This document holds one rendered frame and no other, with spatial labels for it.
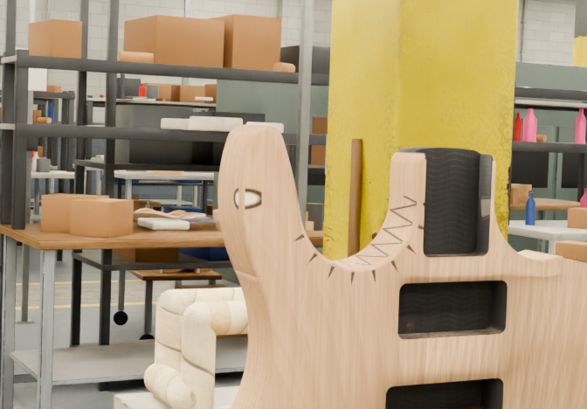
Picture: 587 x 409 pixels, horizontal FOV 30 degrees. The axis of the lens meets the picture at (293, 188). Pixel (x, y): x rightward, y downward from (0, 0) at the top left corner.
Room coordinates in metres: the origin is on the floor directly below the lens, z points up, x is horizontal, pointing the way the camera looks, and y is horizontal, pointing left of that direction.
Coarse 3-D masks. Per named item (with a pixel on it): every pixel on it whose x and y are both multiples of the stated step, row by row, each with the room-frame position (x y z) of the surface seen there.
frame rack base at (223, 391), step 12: (120, 396) 1.10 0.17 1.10; (132, 396) 1.10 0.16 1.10; (144, 396) 1.10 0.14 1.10; (216, 396) 1.11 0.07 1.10; (228, 396) 1.11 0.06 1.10; (120, 408) 1.08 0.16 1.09; (132, 408) 1.05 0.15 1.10; (144, 408) 1.05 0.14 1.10; (156, 408) 1.05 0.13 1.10; (168, 408) 1.05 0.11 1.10; (216, 408) 1.06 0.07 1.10
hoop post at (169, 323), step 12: (156, 312) 1.09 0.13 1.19; (168, 312) 1.08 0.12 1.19; (180, 312) 1.09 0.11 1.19; (156, 324) 1.09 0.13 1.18; (168, 324) 1.08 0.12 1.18; (180, 324) 1.09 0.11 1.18; (156, 336) 1.09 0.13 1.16; (168, 336) 1.08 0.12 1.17; (180, 336) 1.09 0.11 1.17; (156, 348) 1.09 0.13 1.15; (168, 348) 1.08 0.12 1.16; (180, 348) 1.09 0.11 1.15; (156, 360) 1.09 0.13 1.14; (168, 360) 1.08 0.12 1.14; (180, 360) 1.09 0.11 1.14
